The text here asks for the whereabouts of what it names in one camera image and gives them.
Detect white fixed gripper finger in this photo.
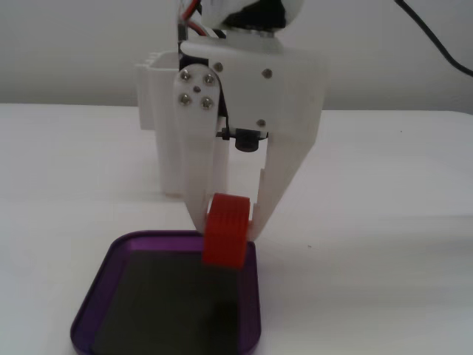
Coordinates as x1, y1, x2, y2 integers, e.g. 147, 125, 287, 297
247, 132, 316, 242

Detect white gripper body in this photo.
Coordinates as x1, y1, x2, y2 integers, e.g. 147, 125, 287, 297
180, 30, 329, 146

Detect white moving gripper finger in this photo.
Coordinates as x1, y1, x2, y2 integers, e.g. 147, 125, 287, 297
172, 63, 225, 237

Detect red cube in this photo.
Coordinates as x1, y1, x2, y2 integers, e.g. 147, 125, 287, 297
202, 192, 251, 270

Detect purple square tray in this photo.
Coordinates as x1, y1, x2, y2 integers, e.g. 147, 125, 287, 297
69, 229, 263, 355

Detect small black gripper camera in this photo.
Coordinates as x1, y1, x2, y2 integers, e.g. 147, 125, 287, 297
217, 126, 268, 154

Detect red and white servo wires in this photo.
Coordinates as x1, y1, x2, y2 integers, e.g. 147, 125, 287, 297
176, 0, 208, 40

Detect thick black cable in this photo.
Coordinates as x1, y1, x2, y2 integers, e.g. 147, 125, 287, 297
392, 0, 473, 77

